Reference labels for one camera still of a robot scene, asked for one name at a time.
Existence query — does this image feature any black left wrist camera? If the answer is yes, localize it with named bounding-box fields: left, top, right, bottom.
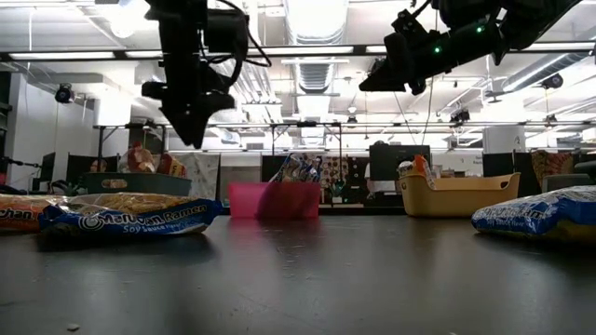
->
left=204, top=8, right=251, bottom=55

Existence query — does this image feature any silver air duct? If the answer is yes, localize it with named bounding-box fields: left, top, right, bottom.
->
left=500, top=52, right=590, bottom=93

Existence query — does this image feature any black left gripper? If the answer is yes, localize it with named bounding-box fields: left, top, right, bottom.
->
left=142, top=46, right=237, bottom=150

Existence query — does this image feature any grey plastic bin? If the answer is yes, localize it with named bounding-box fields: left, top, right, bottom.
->
left=83, top=171, right=193, bottom=196

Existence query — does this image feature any red plastic bin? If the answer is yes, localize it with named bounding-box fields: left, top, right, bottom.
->
left=226, top=181, right=322, bottom=220

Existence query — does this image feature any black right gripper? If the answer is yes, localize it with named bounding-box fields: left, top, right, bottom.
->
left=358, top=20, right=503, bottom=96

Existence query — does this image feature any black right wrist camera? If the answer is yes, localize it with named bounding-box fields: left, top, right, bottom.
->
left=391, top=8, right=432, bottom=37

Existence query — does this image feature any grey ottoman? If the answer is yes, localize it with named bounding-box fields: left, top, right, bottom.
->
left=541, top=173, right=593, bottom=193

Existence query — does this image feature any yellow plastic bin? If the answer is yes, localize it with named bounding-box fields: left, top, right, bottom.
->
left=399, top=171, right=522, bottom=219

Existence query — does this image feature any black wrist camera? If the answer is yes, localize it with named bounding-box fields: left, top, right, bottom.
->
left=391, top=8, right=432, bottom=37
left=204, top=8, right=251, bottom=55

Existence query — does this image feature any small black monitor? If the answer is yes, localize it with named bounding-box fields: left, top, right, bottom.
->
left=39, top=152, right=56, bottom=193

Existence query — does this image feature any red Maruchan noodle pack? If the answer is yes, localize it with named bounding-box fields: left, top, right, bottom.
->
left=156, top=152, right=188, bottom=179
left=118, top=141, right=157, bottom=175

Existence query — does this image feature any black chair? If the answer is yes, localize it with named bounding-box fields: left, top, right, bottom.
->
left=575, top=160, right=596, bottom=181

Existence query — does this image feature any orange Maruchan noodle pack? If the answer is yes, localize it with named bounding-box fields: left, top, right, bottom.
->
left=399, top=154, right=438, bottom=190
left=0, top=194, right=66, bottom=234

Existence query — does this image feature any black table mat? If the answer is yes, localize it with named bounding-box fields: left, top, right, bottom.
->
left=0, top=204, right=596, bottom=335

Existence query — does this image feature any black metal stand frame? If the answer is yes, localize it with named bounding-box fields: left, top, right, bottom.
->
left=269, top=120, right=344, bottom=206

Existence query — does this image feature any black cabinet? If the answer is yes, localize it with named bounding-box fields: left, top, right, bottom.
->
left=482, top=152, right=532, bottom=192

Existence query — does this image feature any patterned orange cloth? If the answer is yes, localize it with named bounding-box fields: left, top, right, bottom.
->
left=530, top=149, right=576, bottom=187

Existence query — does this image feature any overhead light bar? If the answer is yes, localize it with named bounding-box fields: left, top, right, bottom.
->
left=0, top=40, right=596, bottom=62

